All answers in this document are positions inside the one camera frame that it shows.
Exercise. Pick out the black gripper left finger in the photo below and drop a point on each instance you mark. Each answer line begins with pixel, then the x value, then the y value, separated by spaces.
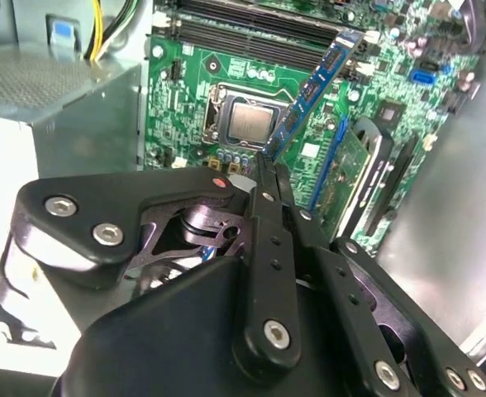
pixel 164 186

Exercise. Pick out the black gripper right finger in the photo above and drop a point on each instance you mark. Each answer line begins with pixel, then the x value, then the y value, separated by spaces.
pixel 363 322

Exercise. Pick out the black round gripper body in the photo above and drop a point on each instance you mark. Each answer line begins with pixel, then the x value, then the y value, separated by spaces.
pixel 164 331

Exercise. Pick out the blue RAM stick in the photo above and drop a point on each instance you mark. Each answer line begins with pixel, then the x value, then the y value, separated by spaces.
pixel 309 93

